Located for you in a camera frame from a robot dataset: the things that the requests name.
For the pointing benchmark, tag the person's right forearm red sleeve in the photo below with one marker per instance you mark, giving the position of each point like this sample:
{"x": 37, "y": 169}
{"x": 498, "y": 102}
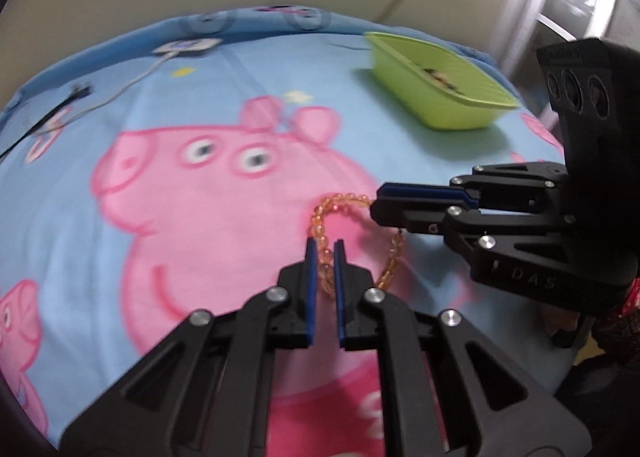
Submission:
{"x": 620, "y": 332}

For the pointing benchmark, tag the green plastic tray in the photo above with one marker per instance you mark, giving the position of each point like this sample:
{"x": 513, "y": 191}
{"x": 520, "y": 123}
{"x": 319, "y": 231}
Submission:
{"x": 440, "y": 102}

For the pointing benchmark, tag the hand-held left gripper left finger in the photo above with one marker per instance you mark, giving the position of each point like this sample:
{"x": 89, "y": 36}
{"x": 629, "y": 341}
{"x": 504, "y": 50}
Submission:
{"x": 311, "y": 287}

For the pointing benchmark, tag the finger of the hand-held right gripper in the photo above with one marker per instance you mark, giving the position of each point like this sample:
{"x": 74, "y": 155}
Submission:
{"x": 420, "y": 217}
{"x": 515, "y": 187}

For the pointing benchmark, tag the printed blue pig blanket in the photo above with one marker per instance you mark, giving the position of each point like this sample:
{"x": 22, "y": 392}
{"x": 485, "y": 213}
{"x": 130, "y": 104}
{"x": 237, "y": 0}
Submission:
{"x": 150, "y": 237}

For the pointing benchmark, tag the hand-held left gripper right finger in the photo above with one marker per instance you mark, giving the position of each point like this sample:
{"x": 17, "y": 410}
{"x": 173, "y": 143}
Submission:
{"x": 340, "y": 287}

